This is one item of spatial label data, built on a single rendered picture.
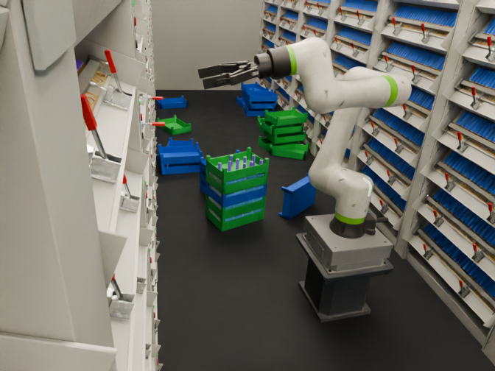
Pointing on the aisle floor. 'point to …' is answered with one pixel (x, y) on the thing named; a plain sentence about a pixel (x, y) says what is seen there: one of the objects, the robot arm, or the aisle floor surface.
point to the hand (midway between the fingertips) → (204, 78)
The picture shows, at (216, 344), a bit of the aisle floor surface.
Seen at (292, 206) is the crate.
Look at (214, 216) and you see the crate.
